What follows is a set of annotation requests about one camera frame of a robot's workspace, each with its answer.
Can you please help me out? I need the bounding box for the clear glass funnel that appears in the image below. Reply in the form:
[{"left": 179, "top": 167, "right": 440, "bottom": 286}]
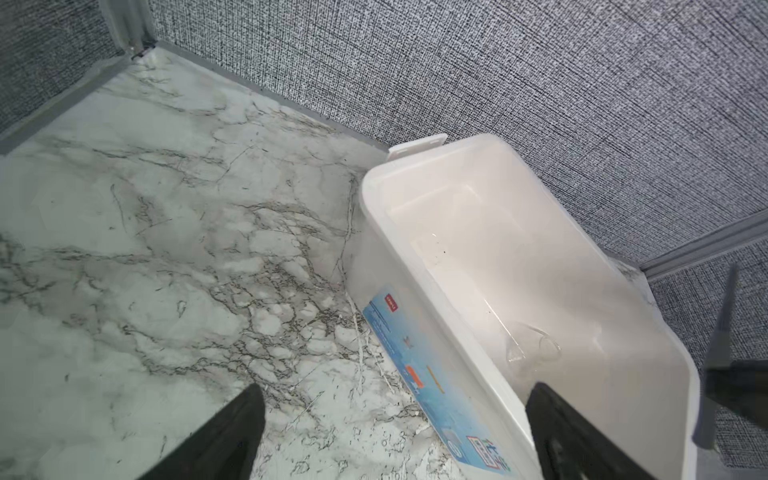
[{"left": 484, "top": 299, "right": 562, "bottom": 370}]

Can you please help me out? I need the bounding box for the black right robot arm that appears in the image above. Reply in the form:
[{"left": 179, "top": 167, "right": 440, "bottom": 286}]
[{"left": 692, "top": 264, "right": 767, "bottom": 450}]

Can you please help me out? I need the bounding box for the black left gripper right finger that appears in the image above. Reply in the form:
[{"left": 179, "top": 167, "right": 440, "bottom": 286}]
[{"left": 525, "top": 382, "right": 652, "bottom": 480}]

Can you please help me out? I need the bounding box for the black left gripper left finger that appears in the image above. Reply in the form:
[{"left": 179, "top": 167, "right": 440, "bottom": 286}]
[{"left": 140, "top": 383, "right": 266, "bottom": 480}]

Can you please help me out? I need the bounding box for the white plastic storage bin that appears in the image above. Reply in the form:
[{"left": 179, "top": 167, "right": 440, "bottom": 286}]
[{"left": 347, "top": 134, "right": 699, "bottom": 479}]

